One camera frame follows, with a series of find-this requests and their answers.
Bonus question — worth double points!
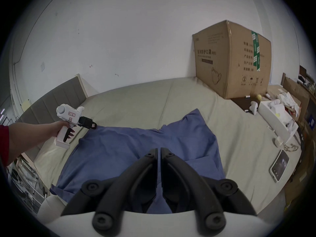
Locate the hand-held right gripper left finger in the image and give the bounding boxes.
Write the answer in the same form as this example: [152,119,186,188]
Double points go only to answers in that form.
[60,148,158,230]

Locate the dark blue shirt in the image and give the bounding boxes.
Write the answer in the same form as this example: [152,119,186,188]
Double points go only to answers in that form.
[49,108,226,215]

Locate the bed with beige sheet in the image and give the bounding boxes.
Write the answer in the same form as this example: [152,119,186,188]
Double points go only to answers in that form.
[33,77,304,219]

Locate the open brown cardboard box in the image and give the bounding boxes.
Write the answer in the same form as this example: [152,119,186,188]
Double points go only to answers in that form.
[281,73,311,123]

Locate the clear glasses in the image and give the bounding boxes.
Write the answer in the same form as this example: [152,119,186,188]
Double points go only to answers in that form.
[283,144,301,153]

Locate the metal rack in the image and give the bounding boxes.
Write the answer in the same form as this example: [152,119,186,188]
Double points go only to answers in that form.
[7,157,48,208]

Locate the open white box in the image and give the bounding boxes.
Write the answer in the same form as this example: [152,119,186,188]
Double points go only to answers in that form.
[257,99,299,144]

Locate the person's left forearm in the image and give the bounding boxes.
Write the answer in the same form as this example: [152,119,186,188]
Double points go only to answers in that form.
[7,122,56,168]

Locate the white rounded cushion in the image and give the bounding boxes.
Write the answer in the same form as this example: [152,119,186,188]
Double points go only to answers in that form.
[37,196,67,223]

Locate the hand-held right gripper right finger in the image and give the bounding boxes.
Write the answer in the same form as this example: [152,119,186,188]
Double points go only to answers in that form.
[160,147,257,231]

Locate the grey padded headboard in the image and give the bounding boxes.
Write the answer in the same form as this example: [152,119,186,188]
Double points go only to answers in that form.
[15,74,88,163]

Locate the large brown carton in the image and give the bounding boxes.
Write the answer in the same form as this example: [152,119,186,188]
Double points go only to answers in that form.
[192,20,272,100]

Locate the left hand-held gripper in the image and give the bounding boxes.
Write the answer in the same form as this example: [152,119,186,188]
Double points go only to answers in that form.
[55,104,97,148]

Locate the white phone with dark screen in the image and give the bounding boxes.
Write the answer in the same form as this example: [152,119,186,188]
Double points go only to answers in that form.
[269,149,290,183]

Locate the person's left hand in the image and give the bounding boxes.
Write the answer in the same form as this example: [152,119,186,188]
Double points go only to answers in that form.
[48,121,75,143]

